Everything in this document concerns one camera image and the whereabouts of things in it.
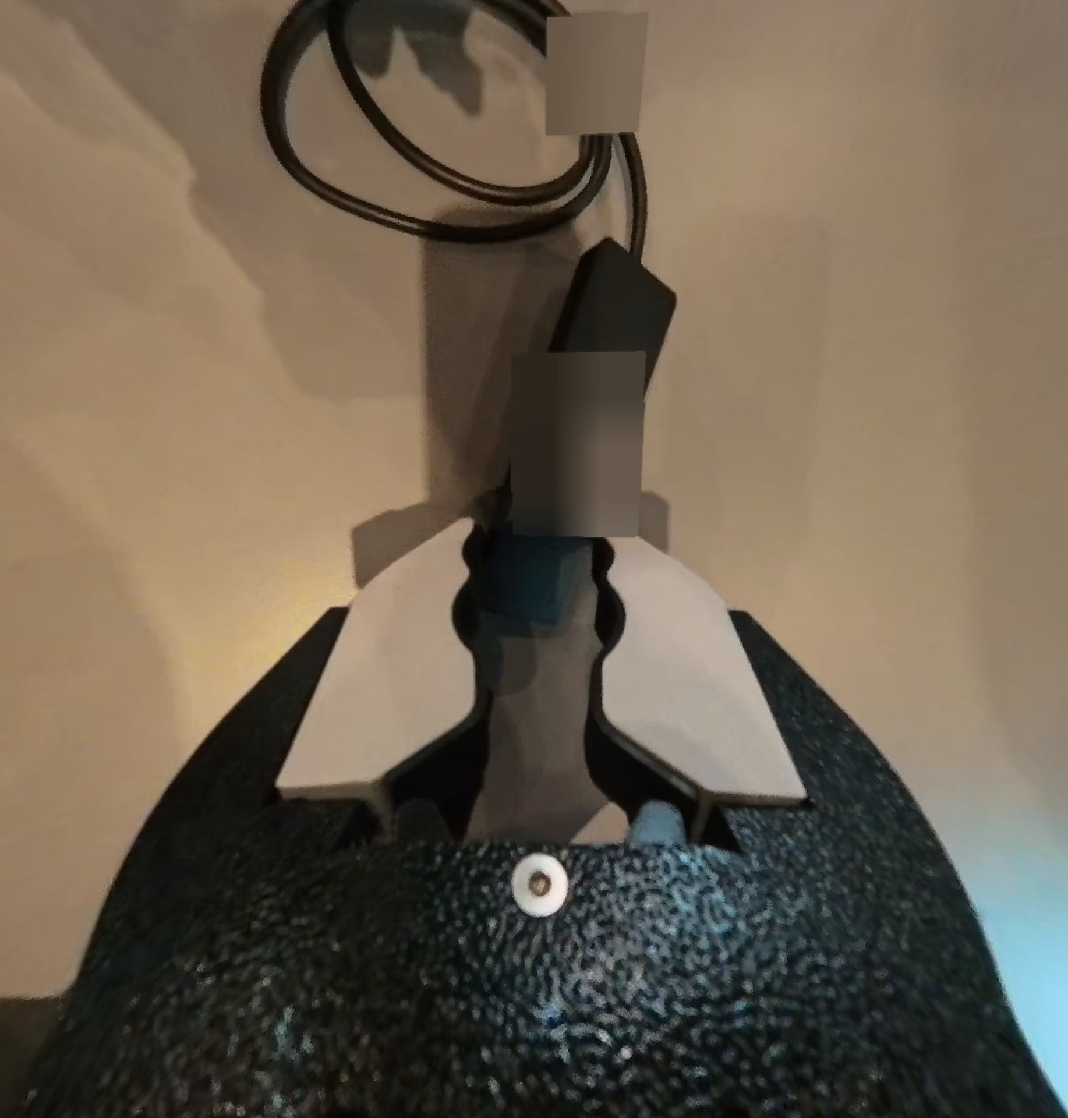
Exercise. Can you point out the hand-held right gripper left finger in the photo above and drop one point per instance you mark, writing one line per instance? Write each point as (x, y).
(385, 664)

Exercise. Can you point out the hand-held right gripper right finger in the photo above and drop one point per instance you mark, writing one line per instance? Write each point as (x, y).
(691, 690)

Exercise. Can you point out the black usb hub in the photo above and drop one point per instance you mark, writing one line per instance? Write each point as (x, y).
(617, 297)

